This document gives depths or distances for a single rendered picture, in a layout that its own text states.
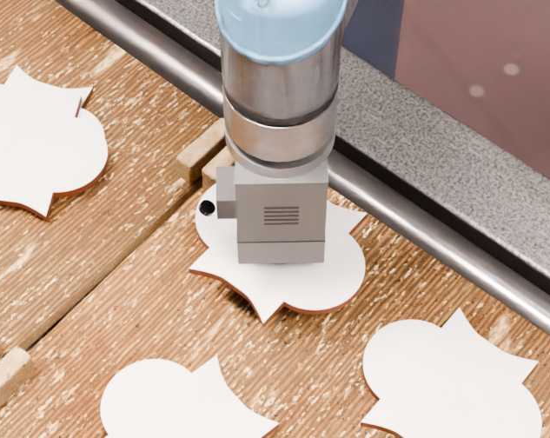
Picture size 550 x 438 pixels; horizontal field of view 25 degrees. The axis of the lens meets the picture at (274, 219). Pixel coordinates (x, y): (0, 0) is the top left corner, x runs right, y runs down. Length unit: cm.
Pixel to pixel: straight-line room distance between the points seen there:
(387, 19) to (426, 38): 87
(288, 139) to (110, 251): 28
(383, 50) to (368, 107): 46
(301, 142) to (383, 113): 34
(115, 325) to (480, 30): 156
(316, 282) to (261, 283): 4
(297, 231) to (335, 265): 9
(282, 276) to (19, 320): 21
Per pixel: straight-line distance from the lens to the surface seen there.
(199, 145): 106
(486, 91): 236
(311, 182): 84
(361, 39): 155
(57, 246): 105
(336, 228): 99
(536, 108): 235
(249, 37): 74
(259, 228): 89
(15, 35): 119
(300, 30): 73
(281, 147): 81
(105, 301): 102
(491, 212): 109
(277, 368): 98
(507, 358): 99
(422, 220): 107
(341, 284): 96
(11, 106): 112
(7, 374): 97
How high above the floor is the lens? 182
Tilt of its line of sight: 57 degrees down
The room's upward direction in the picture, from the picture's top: straight up
